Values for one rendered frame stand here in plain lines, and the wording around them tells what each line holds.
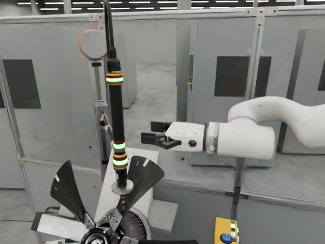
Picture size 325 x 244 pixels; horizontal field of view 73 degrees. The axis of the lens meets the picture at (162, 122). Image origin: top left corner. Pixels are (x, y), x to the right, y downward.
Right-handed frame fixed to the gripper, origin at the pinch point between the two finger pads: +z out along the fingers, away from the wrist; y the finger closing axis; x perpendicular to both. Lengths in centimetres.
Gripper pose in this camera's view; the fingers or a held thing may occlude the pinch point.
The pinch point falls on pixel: (150, 131)
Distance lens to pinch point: 62.5
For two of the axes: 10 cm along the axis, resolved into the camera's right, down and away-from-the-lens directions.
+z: -9.7, -0.8, 2.4
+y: 2.6, -3.3, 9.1
